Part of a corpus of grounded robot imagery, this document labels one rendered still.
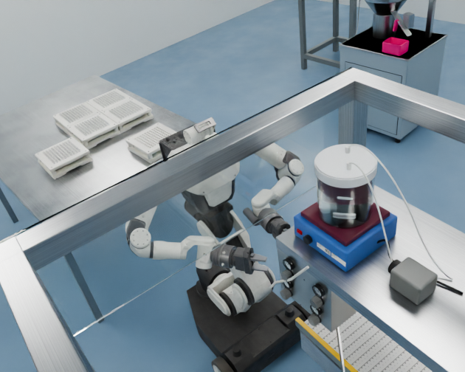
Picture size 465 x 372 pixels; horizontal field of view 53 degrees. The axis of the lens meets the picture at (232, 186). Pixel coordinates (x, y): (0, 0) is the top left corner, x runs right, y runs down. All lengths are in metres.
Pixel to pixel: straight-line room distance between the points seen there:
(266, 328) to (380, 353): 1.02
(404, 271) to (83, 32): 5.40
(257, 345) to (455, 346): 1.48
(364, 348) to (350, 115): 0.76
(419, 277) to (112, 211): 0.72
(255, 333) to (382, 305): 1.42
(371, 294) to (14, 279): 0.80
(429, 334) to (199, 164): 0.64
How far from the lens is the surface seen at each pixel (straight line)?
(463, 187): 3.78
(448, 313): 1.22
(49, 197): 2.70
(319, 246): 1.29
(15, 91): 5.98
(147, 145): 2.72
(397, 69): 3.85
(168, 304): 3.02
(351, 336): 1.68
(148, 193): 1.02
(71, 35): 6.10
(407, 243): 1.36
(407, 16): 3.97
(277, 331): 2.55
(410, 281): 1.19
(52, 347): 0.79
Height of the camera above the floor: 2.28
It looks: 37 degrees down
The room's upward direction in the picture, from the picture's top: 10 degrees counter-clockwise
